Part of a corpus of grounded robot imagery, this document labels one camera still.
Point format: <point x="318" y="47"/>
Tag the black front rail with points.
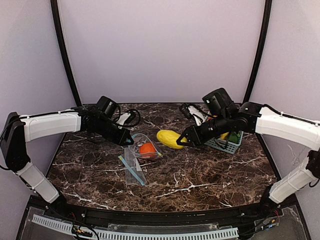
<point x="243" y="215"/>

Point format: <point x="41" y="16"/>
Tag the white slotted cable duct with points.
<point x="84" y="233"/>

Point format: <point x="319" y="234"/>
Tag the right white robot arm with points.
<point x="263" y="119"/>

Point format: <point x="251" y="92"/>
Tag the left black frame post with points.
<point x="63" y="52"/>

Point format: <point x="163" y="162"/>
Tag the right black frame post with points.
<point x="259" y="50"/>

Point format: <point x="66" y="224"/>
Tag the clear zip bag blue zipper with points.
<point x="138" y="140"/>

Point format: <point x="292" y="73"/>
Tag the yellow toy mango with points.
<point x="169" y="138"/>

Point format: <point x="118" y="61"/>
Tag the black frame post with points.
<point x="63" y="52"/>
<point x="259" y="50"/>

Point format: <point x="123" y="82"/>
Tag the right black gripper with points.
<point x="195" y="134"/>

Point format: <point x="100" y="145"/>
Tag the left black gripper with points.
<point x="116" y="133"/>

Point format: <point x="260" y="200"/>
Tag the yellow toy banana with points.
<point x="224" y="135"/>

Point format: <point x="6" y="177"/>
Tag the orange toy fruit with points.
<point x="147" y="150"/>

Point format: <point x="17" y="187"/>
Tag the light blue perforated basket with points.
<point x="224" y="145"/>

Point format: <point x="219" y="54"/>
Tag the green toy vegetable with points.
<point x="235" y="137"/>

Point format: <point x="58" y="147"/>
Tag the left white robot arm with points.
<point x="22" y="129"/>

